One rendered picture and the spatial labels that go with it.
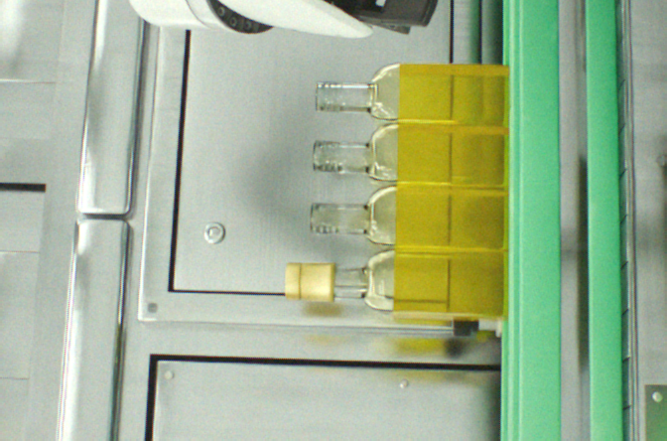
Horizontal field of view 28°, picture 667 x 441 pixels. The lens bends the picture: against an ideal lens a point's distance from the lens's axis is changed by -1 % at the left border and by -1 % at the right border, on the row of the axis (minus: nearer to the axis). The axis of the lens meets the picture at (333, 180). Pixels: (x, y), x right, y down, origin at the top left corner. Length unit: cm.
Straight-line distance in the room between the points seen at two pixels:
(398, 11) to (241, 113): 56
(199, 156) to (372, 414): 32
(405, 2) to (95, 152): 62
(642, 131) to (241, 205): 45
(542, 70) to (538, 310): 20
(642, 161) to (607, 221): 6
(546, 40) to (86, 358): 56
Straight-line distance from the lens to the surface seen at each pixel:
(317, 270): 119
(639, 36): 112
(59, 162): 142
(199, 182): 136
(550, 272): 107
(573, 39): 113
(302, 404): 135
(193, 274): 134
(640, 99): 110
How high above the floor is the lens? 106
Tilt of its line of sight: 3 degrees up
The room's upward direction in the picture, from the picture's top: 89 degrees counter-clockwise
